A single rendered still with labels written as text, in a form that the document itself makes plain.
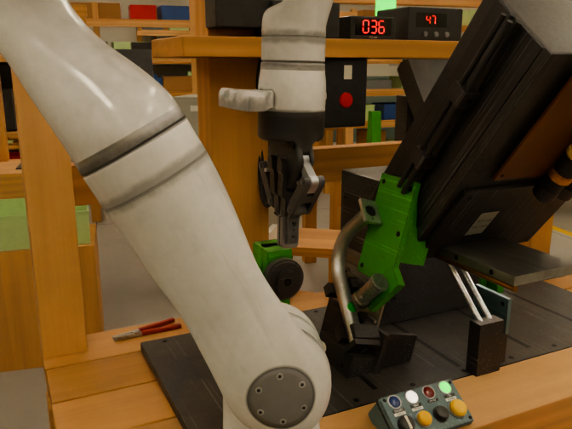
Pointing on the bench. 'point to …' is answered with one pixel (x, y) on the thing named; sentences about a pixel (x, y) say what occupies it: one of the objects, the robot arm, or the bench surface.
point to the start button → (458, 408)
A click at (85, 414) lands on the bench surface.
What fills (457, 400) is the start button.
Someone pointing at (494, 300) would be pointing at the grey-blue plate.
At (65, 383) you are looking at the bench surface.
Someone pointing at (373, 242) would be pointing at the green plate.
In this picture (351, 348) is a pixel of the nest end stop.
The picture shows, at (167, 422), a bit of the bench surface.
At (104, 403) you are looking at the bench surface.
